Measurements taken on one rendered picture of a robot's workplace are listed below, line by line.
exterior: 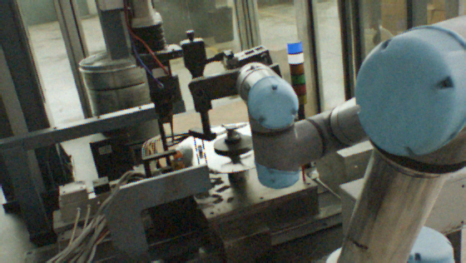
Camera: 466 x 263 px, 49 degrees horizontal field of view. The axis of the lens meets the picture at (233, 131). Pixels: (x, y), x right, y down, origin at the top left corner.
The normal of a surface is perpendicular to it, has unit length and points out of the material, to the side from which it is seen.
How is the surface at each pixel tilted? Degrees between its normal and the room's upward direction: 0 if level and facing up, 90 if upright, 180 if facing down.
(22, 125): 90
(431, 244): 8
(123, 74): 90
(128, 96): 90
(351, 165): 90
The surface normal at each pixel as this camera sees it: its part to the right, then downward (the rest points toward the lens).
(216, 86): -0.27, 0.45
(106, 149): 0.33, 0.29
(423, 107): -0.87, 0.17
